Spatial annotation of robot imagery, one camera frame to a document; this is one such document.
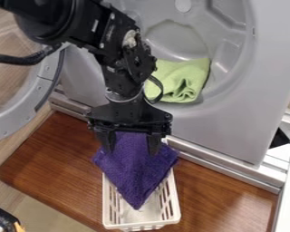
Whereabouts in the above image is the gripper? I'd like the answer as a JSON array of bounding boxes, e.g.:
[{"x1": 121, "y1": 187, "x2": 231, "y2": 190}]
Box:
[{"x1": 82, "y1": 95, "x2": 175, "y2": 156}]

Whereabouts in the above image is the purple cloth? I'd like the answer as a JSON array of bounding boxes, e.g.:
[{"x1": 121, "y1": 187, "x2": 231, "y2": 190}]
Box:
[{"x1": 90, "y1": 130, "x2": 182, "y2": 212}]

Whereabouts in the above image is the green cloth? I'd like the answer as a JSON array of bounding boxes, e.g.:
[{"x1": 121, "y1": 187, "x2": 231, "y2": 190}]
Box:
[{"x1": 143, "y1": 57, "x2": 213, "y2": 104}]

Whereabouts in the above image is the washing machine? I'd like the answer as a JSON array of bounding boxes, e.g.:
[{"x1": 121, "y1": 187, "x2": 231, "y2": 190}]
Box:
[{"x1": 0, "y1": 0, "x2": 290, "y2": 195}]

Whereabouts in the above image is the white basket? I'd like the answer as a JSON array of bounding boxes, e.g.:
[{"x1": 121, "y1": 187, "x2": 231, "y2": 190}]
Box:
[{"x1": 100, "y1": 166, "x2": 183, "y2": 232}]

